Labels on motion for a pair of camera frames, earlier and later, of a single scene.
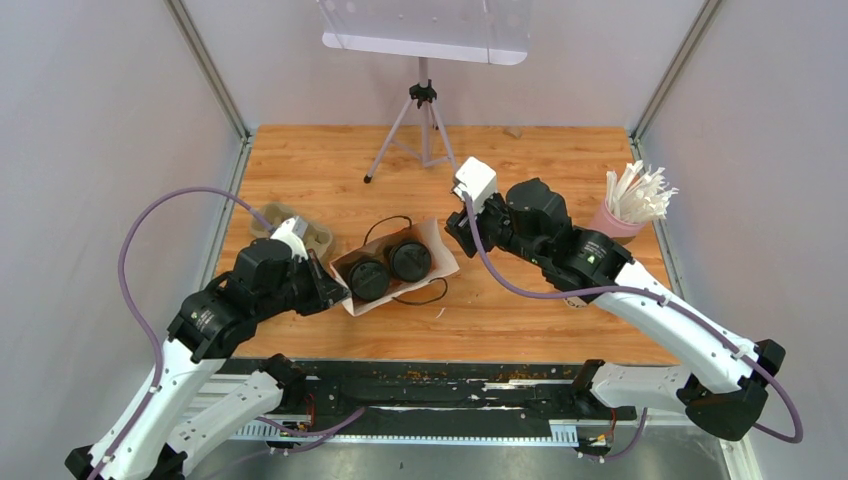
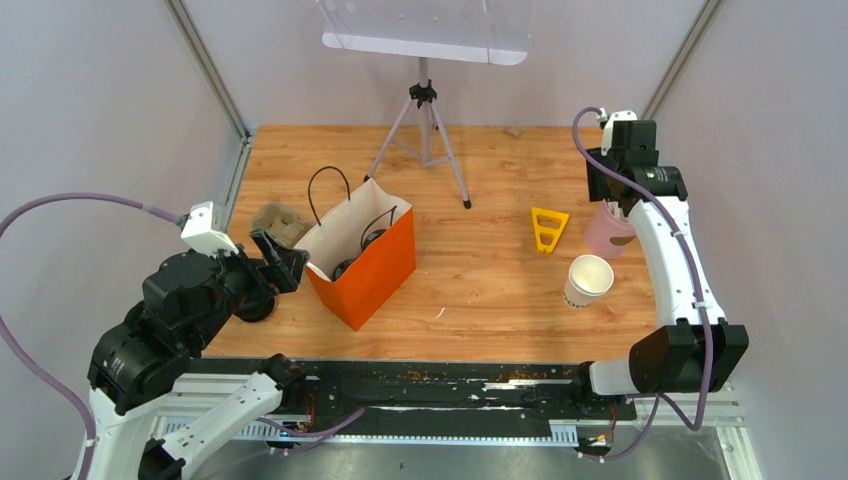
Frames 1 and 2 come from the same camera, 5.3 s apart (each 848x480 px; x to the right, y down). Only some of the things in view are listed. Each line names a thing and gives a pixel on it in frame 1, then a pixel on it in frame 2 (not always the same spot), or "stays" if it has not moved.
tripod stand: (422, 92) stays
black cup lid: (410, 261) → (372, 236)
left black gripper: (328, 292) → (283, 272)
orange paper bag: (425, 290) → (365, 283)
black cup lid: (368, 280) → (341, 268)
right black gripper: (458, 227) → (598, 191)
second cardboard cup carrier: (318, 238) stays
